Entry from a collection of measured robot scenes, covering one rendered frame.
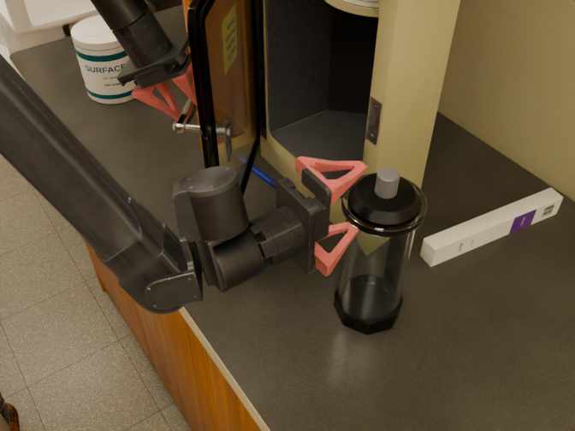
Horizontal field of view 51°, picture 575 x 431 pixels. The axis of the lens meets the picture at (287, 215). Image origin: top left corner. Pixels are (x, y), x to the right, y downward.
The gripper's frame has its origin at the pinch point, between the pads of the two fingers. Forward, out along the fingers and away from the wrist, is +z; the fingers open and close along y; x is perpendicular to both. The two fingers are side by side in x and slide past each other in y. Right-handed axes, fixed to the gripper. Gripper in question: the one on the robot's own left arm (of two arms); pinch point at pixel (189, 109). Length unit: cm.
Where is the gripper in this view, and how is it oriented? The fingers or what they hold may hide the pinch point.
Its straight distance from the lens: 87.2
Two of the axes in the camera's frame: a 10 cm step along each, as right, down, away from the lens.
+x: -1.6, 6.9, -7.0
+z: 4.3, 6.9, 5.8
